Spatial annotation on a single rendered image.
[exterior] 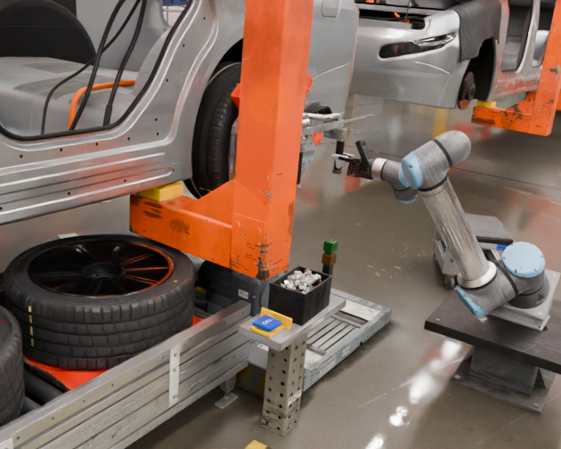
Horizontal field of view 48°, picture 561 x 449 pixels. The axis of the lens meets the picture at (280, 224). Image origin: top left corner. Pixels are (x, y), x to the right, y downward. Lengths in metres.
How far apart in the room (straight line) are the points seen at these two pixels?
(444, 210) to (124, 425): 1.27
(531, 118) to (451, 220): 3.82
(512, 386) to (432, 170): 1.05
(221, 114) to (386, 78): 2.70
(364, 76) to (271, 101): 3.14
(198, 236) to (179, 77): 0.60
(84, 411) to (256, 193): 0.87
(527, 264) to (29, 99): 2.11
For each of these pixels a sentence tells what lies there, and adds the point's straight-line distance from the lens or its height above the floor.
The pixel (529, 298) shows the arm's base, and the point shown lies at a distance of 2.72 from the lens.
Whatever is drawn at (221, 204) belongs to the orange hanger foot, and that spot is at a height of 0.75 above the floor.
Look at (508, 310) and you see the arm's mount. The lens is 2.78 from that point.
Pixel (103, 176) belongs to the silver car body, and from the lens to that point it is 2.28.
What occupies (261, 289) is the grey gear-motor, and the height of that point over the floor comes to 0.36.
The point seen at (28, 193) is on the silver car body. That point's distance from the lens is 2.11.
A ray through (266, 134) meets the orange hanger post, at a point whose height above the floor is 1.04.
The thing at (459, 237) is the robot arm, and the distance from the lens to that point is 2.37.
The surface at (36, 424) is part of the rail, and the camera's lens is 1.83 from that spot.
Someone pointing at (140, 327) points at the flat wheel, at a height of 0.42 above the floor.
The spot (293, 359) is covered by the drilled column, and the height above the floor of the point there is 0.31.
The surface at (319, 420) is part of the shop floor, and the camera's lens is 2.48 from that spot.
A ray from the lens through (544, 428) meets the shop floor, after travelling 2.75.
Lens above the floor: 1.46
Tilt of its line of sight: 20 degrees down
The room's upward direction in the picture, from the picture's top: 5 degrees clockwise
